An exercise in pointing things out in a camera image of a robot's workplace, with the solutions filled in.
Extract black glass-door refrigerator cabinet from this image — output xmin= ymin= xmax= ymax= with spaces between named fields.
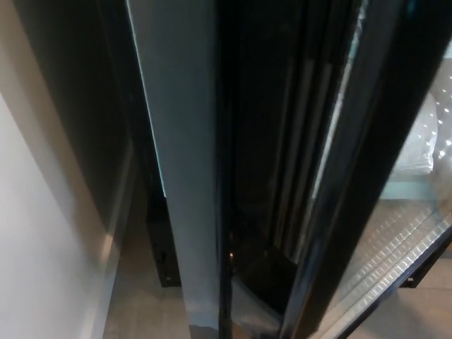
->
xmin=14 ymin=0 xmax=452 ymax=339

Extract clear plastic bag white contents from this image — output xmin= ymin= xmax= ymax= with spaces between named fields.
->
xmin=398 ymin=92 xmax=452 ymax=178

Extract pale glass refrigerator shelf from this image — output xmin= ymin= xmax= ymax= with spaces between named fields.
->
xmin=385 ymin=178 xmax=438 ymax=203

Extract black-framed glass refrigerator door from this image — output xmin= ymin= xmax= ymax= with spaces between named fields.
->
xmin=278 ymin=0 xmax=452 ymax=339

